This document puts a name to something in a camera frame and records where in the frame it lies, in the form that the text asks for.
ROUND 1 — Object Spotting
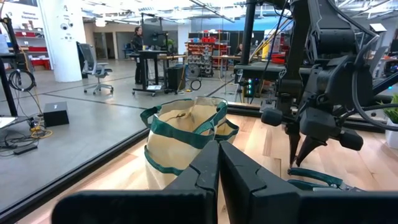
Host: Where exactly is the black desk monitor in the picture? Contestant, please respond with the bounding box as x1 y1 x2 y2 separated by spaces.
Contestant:
142 23 164 48

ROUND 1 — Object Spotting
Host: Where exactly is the black computer case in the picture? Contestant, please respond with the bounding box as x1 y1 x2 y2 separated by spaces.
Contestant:
167 64 187 91

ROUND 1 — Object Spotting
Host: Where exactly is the black power adapter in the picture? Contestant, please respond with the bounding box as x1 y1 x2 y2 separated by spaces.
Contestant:
12 143 39 156

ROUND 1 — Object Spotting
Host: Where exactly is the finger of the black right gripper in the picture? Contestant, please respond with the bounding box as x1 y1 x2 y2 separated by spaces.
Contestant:
295 134 328 167
284 123 301 166

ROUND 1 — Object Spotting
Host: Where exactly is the green plant in white pot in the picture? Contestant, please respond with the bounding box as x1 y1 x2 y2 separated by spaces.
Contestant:
377 93 398 151

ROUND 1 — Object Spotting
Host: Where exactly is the canvas gardening bag green trim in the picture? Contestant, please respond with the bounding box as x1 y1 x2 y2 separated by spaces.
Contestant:
139 96 240 190

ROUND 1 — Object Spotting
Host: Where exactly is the black metal post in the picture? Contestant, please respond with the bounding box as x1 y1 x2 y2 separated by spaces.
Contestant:
240 0 257 65

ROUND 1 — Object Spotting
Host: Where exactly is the black standing desk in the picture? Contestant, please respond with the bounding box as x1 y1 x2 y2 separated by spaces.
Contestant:
130 49 169 96

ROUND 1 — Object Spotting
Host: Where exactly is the black equipment stand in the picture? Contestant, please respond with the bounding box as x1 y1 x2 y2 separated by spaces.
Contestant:
0 14 20 118

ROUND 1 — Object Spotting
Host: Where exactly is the black workbench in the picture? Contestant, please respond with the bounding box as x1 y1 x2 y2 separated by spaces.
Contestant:
233 61 312 81

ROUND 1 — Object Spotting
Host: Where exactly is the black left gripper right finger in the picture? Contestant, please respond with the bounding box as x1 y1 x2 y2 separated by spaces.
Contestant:
219 140 398 224

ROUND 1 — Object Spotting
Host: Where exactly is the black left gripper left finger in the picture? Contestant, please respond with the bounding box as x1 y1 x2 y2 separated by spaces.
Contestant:
51 139 220 224

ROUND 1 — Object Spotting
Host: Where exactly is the red wall shelf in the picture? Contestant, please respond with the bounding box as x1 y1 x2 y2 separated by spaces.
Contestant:
13 29 52 71

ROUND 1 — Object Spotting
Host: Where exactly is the black box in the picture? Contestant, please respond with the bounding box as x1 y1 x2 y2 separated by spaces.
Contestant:
42 101 70 128

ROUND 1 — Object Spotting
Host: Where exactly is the white round column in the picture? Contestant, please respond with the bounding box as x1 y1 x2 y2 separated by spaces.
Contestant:
37 0 87 83

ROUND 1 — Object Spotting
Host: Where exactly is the yellow cable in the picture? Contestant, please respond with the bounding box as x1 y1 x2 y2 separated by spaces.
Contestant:
29 123 54 139

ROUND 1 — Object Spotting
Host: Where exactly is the red parts bin rack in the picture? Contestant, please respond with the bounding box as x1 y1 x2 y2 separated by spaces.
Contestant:
185 40 216 78

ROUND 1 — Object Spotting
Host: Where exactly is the coiled black cable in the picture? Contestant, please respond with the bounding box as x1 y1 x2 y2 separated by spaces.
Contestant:
7 68 37 93

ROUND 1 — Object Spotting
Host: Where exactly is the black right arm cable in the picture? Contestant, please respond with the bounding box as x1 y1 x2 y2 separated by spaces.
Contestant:
350 33 398 132

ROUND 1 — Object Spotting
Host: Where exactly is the grey office chair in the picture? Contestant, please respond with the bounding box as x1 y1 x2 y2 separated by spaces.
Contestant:
77 42 114 95

